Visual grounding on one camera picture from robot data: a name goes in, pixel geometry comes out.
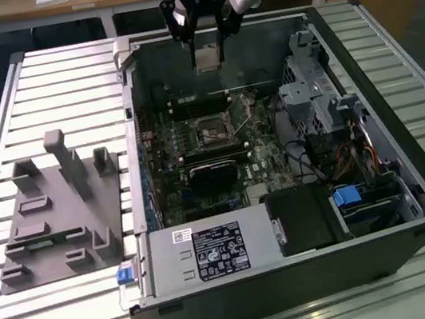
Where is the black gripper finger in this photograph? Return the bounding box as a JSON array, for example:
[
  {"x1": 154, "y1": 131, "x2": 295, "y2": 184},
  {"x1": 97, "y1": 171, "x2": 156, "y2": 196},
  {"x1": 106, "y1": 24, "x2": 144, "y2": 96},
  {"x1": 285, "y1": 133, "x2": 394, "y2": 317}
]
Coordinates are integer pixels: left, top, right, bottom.
[
  {"x1": 209, "y1": 0, "x2": 251, "y2": 65},
  {"x1": 158, "y1": 0, "x2": 208, "y2": 74}
]

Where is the silver CPU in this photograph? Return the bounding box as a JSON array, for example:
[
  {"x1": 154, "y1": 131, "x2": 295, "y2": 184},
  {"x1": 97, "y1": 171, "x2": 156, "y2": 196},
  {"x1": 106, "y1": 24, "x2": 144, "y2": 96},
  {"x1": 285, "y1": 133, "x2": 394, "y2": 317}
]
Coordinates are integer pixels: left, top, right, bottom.
[{"x1": 193, "y1": 43, "x2": 223, "y2": 75}]

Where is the metal socket cover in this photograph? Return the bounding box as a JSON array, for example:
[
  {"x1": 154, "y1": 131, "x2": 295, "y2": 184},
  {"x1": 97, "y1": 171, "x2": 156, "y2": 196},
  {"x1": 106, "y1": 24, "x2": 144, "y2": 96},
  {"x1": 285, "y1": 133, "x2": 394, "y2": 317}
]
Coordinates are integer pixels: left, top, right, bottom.
[{"x1": 224, "y1": 90, "x2": 265, "y2": 140}]

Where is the CPU socket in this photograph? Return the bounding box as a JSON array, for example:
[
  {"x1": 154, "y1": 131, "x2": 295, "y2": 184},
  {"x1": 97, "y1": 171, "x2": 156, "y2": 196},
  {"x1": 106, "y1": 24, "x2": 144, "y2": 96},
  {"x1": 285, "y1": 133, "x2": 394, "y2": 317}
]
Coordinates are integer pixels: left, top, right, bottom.
[{"x1": 191, "y1": 110, "x2": 238, "y2": 151}]

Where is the RAM stick with white label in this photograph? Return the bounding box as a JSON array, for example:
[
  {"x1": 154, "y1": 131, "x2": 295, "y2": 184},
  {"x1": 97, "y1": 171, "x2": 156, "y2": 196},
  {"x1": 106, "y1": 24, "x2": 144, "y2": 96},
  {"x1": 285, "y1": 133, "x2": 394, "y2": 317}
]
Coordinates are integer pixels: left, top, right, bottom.
[{"x1": 169, "y1": 86, "x2": 228, "y2": 114}]

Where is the metal drive cage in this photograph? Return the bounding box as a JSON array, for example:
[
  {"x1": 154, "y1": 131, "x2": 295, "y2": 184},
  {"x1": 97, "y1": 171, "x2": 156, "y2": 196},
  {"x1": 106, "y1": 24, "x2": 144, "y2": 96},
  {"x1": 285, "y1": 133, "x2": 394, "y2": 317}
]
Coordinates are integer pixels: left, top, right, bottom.
[{"x1": 268, "y1": 22, "x2": 368, "y2": 142}]

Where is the black graphics card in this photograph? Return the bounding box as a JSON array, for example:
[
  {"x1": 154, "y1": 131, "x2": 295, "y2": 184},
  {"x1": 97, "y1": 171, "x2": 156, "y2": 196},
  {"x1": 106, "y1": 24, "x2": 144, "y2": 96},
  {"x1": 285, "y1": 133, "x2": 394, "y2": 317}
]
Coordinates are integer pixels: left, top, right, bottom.
[{"x1": 185, "y1": 157, "x2": 243, "y2": 199}]

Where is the green motherboard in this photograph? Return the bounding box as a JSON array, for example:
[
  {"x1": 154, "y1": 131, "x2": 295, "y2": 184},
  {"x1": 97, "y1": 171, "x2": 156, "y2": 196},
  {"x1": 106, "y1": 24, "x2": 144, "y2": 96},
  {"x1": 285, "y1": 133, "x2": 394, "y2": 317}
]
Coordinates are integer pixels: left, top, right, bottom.
[{"x1": 132, "y1": 74, "x2": 314, "y2": 233}]

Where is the small silver heat sink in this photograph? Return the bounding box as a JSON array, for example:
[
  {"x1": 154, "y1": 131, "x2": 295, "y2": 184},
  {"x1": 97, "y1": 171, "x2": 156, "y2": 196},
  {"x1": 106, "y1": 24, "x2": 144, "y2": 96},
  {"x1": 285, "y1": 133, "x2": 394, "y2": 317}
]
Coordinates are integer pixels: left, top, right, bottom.
[{"x1": 245, "y1": 182, "x2": 271, "y2": 205}]

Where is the grey parts rack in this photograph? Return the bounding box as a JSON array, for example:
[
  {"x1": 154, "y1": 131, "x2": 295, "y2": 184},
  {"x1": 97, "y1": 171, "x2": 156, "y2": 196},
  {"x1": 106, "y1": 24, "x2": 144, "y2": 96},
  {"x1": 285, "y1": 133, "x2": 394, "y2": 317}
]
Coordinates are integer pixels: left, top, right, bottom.
[{"x1": 0, "y1": 120, "x2": 138, "y2": 297}]

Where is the hard disk in blue carrier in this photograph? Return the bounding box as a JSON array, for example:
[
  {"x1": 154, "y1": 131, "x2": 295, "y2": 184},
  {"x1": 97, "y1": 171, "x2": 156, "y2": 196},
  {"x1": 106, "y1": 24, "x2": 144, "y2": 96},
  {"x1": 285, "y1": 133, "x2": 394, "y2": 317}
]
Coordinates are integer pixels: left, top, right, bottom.
[{"x1": 330, "y1": 176, "x2": 408, "y2": 241}]

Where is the grey power supply unit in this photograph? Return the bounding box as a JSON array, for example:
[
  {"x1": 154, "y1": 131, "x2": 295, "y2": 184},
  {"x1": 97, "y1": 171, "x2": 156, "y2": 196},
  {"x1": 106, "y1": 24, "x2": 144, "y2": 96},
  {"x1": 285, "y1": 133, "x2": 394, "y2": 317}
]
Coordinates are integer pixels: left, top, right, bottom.
[{"x1": 141, "y1": 201, "x2": 292, "y2": 299}]

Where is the blue case latch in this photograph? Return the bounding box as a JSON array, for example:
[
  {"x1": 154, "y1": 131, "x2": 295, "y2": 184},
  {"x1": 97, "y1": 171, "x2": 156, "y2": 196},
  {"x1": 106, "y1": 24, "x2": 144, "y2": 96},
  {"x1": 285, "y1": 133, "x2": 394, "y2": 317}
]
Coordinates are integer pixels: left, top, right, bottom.
[{"x1": 114, "y1": 261, "x2": 135, "y2": 285}]

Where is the black PC case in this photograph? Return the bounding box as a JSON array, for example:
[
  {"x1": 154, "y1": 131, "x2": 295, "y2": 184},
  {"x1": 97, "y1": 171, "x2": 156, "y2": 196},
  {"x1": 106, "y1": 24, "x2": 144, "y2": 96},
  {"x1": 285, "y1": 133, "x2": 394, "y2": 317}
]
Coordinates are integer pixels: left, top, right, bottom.
[{"x1": 86, "y1": 0, "x2": 425, "y2": 319}]

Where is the coloured power wire bundle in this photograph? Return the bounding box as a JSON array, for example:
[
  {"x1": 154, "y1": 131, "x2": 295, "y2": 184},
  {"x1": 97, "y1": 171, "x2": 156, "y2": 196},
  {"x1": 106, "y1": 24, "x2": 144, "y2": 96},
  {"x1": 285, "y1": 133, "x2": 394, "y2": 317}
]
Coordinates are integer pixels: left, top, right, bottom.
[{"x1": 329, "y1": 139, "x2": 384, "y2": 186}]

